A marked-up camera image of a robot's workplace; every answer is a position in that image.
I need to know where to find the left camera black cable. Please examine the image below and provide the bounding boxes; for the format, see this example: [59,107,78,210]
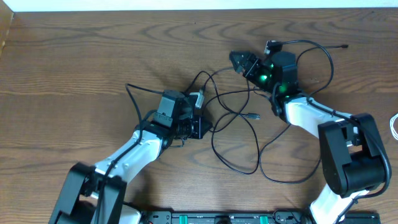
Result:
[93,83,165,224]

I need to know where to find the white usb cable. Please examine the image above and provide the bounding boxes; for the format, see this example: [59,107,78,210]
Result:
[389,112,398,141]

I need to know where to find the right camera black cable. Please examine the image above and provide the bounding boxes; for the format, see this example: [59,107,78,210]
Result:
[264,39,392,224]

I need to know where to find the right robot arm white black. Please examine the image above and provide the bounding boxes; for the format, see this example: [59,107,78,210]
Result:
[229,51,392,223]

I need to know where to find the camera black cable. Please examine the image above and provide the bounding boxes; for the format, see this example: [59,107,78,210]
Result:
[264,39,392,224]
[93,83,165,224]

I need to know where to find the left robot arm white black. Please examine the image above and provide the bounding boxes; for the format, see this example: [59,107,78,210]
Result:
[49,90,212,223]

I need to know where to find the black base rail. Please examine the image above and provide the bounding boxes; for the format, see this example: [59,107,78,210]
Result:
[136,210,381,224]

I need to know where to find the thin black cable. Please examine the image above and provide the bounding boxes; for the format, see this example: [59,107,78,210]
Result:
[185,67,268,175]

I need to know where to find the black usb cable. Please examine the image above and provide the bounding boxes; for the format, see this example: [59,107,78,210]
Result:
[258,44,349,185]

